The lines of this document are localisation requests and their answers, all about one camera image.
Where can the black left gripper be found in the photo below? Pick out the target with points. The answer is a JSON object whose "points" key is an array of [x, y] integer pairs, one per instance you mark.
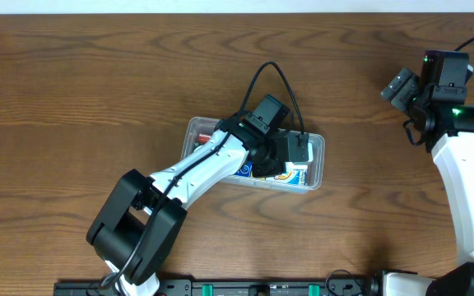
{"points": [[271, 167]]}

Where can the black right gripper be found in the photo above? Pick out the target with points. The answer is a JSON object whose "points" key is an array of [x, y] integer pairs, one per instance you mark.
{"points": [[400, 90]]}

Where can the blue Kool Fever box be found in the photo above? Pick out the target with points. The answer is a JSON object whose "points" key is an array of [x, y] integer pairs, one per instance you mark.
{"points": [[297, 178]]}

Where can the white Panadol box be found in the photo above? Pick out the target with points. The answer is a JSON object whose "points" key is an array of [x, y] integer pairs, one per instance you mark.
{"points": [[300, 166]]}

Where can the red orange Panadol box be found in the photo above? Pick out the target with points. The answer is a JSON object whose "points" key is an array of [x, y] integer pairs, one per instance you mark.
{"points": [[203, 138]]}

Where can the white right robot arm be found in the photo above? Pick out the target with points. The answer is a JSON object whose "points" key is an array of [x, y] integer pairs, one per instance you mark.
{"points": [[439, 119]]}

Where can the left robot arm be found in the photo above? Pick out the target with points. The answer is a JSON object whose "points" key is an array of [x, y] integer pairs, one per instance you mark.
{"points": [[138, 224]]}

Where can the clear plastic container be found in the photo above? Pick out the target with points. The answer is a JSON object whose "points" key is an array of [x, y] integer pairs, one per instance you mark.
{"points": [[315, 172]]}

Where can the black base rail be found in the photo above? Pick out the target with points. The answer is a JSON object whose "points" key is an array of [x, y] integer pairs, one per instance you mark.
{"points": [[339, 283]]}

